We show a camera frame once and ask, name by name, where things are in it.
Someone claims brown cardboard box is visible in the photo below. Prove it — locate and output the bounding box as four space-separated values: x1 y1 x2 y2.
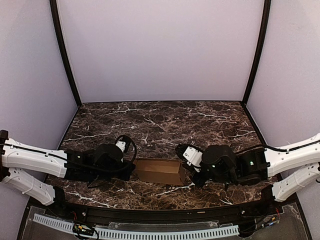
134 158 186 186

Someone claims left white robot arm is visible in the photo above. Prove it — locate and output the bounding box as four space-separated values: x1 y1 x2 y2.
0 129 137 206

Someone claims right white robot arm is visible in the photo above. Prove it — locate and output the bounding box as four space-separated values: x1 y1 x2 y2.
176 134 320 218

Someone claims small green circuit board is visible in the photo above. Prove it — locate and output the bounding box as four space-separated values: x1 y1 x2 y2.
72 223 95 236

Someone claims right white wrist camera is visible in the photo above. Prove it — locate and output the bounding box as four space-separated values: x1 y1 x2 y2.
175 144 203 173

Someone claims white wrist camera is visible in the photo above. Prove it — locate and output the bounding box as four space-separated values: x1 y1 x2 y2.
175 144 203 173
115 134 138 164

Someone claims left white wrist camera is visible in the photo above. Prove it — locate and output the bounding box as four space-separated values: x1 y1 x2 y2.
115 134 138 164

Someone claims white slotted cable duct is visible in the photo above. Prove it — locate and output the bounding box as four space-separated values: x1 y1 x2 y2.
32 213 240 240

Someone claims black front table rail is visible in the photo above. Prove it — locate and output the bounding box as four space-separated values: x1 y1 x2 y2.
47 201 284 226

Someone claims right black frame post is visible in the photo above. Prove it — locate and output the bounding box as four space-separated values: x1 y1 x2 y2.
242 0 272 106

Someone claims black frame post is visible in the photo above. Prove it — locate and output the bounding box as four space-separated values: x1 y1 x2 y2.
242 0 272 106
49 0 82 108

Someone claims left black frame post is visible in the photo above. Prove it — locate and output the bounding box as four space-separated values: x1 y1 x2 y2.
49 0 82 108

